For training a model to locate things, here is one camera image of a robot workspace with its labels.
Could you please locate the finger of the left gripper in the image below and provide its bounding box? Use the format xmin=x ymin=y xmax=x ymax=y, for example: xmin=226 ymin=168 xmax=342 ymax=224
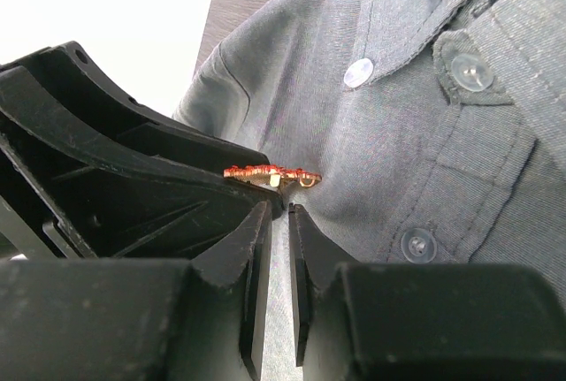
xmin=1 ymin=42 xmax=269 ymax=169
xmin=1 ymin=67 xmax=283 ymax=258

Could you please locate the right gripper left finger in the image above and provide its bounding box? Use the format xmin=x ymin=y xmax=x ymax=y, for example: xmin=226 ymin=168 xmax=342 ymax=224
xmin=1 ymin=202 xmax=272 ymax=380

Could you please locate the grey button-up shirt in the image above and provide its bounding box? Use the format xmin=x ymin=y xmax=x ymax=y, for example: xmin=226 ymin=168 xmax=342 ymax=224
xmin=172 ymin=0 xmax=566 ymax=381

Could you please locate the orange red brooch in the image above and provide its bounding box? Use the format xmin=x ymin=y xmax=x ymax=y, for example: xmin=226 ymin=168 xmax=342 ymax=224
xmin=223 ymin=164 xmax=322 ymax=189

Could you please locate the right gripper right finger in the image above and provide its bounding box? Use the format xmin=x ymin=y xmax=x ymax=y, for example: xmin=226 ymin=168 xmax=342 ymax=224
xmin=288 ymin=204 xmax=565 ymax=380

